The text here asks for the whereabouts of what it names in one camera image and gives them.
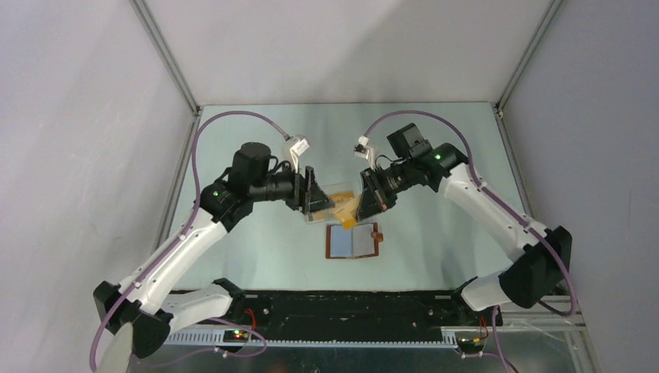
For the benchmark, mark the left small circuit board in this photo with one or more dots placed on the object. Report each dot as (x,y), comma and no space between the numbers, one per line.
(235,336)

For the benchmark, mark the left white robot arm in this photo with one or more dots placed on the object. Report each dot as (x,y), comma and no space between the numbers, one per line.
(144,299)

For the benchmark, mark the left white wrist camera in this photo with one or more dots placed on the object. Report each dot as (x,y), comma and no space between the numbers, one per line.
(293,148)

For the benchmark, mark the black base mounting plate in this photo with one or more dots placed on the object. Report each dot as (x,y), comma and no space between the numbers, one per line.
(355,315)

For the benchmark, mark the left aluminium frame post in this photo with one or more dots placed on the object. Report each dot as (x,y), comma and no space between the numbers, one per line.
(153,30)

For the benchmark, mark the right aluminium frame post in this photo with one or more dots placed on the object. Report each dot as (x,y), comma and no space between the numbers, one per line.
(551,12)

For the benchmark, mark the gold VIP credit card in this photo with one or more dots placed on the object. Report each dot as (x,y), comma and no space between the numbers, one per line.
(345,214)

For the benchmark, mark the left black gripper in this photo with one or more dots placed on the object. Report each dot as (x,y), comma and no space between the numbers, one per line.
(307,196)

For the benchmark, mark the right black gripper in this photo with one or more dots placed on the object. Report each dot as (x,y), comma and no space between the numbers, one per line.
(374,200)

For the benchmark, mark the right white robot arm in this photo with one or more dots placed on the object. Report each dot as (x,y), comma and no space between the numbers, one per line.
(539,255)

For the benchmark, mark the brown leather card holder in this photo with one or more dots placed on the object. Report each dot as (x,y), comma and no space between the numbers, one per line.
(359,242)

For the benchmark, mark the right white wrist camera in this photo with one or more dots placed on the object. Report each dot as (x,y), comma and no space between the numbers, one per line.
(365,151)

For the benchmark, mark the small circuit board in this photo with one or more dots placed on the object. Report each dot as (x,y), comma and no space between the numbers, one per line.
(235,336)
(473,343)

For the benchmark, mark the right small circuit board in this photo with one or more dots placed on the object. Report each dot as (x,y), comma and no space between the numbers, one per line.
(473,343)

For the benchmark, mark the grey slotted cable duct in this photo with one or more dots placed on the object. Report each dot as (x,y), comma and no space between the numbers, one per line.
(213,337)

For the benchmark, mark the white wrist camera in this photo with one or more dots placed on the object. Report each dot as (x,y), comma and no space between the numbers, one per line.
(365,151)
(293,148)

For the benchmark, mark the aluminium frame post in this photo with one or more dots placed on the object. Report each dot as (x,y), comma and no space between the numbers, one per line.
(551,12)
(153,30)

